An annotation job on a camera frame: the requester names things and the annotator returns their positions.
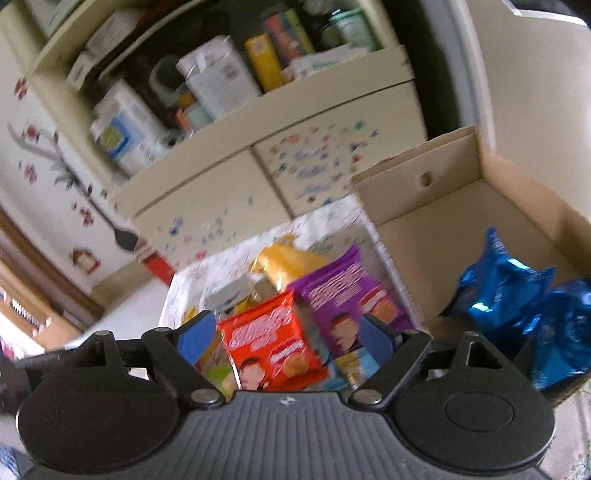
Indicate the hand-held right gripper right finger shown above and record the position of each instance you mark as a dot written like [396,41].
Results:
[376,339]

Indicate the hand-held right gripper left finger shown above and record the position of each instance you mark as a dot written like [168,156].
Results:
[196,339]

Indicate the silver foil snack packet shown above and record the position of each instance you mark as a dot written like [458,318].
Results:
[231,293]

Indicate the purple snack packet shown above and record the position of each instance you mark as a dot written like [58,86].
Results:
[337,295]

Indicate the red snack packet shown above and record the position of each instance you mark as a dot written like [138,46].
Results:
[268,337]

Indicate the cardboard box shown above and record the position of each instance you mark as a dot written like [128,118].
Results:
[461,207]

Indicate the light blue snack packet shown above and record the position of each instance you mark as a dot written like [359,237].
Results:
[362,367]

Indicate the orange snack packet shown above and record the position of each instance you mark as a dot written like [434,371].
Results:
[281,263]

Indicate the floral tablecloth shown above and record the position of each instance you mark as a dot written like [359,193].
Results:
[332,226]

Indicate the shiny blue snack packet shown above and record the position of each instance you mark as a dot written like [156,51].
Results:
[563,332]
[498,286]

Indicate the cream cabinet with stickers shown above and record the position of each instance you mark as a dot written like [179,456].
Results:
[207,170]

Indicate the white box blue label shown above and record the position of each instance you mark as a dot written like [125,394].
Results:
[127,129]

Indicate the white canister grey label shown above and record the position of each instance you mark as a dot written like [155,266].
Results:
[219,78]

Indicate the flat white box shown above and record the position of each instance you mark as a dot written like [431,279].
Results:
[323,64]

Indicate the yellow box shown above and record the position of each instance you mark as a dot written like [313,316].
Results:
[263,62]

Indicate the plain white box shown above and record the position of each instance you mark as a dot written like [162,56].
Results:
[104,41]

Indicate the green and white container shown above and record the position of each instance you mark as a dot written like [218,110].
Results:
[355,27]

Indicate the colourful striped box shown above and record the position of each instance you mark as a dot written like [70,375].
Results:
[288,34]

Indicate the wooden door frame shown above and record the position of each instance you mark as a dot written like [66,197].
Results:
[41,286]

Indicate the grey window frame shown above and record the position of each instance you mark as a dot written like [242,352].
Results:
[448,69]

